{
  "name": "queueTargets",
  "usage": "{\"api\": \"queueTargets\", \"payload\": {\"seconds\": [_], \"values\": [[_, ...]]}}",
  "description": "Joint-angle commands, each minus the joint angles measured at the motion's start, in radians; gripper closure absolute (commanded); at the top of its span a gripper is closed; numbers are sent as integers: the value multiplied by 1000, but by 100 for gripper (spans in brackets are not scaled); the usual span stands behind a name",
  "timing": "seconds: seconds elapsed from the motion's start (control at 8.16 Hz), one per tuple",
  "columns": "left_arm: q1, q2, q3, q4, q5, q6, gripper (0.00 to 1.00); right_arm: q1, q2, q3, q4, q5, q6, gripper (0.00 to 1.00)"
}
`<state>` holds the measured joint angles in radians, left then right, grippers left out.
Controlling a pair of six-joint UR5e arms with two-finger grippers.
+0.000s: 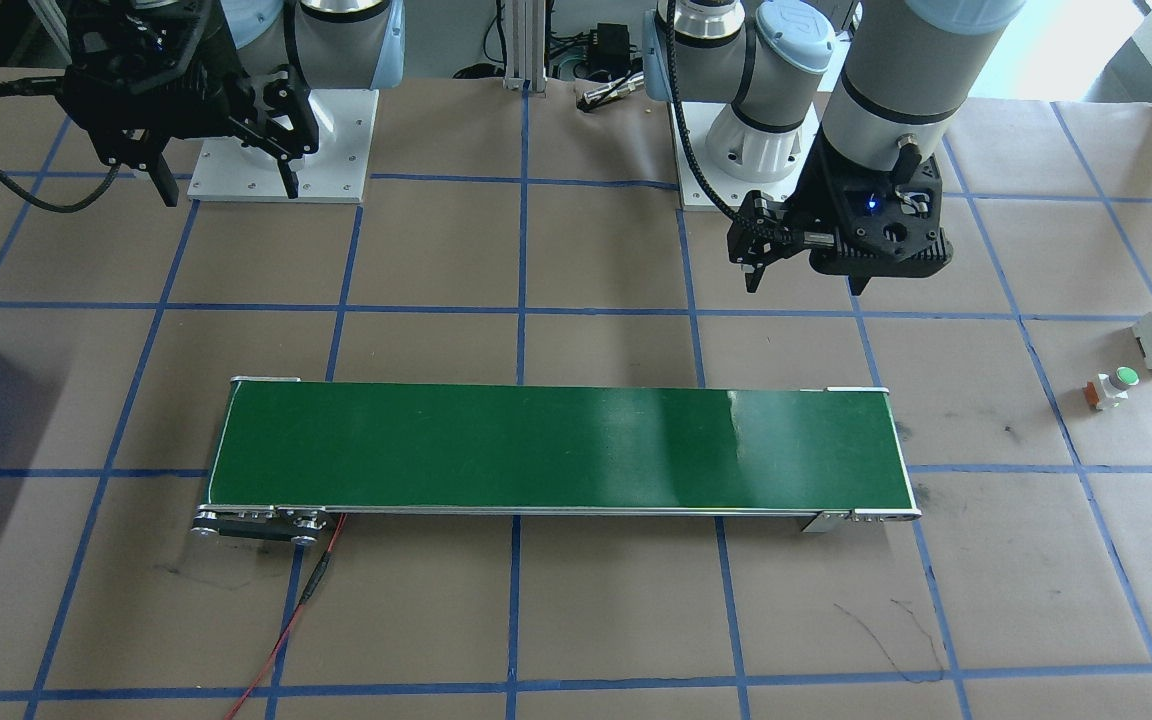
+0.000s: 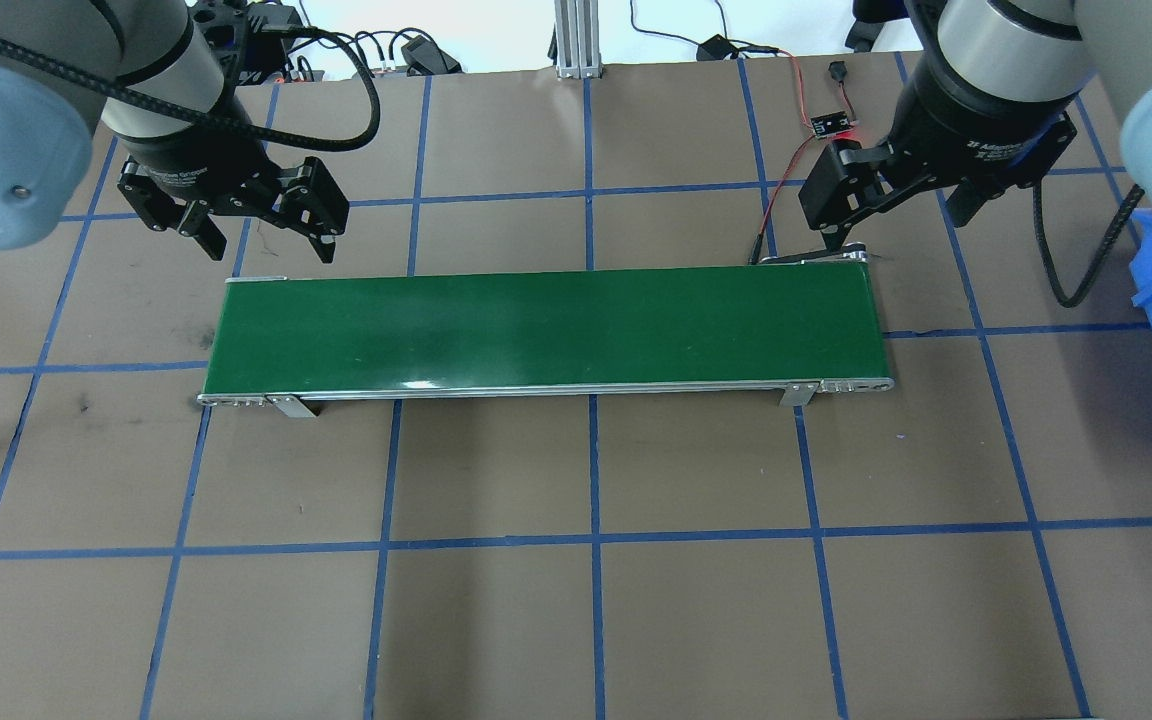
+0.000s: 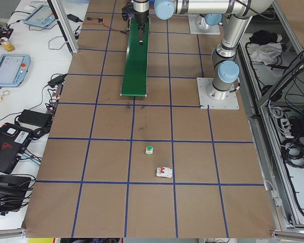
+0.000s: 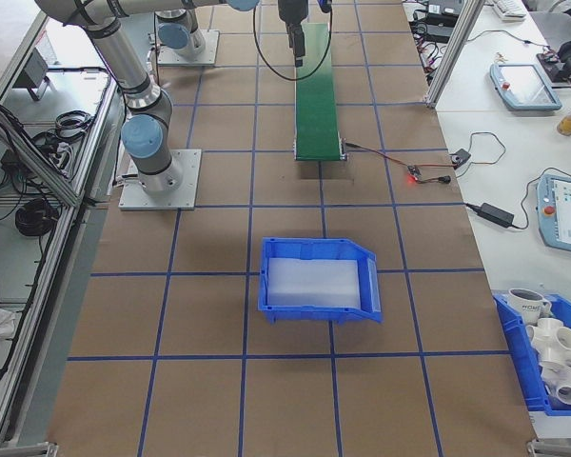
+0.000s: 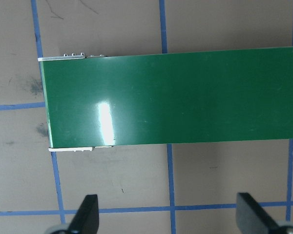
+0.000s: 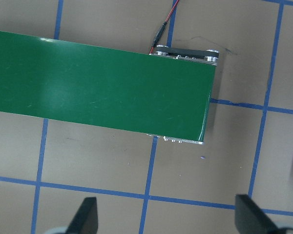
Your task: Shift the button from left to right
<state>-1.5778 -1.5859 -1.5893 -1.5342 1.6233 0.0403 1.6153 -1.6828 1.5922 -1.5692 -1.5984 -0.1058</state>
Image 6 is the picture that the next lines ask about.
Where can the green belt conveyor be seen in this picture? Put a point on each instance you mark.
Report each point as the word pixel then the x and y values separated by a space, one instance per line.
pixel 100 92

